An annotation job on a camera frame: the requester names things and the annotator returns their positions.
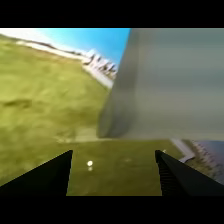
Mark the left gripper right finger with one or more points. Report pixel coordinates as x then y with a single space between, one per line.
181 180

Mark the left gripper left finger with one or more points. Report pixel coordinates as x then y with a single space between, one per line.
50 180

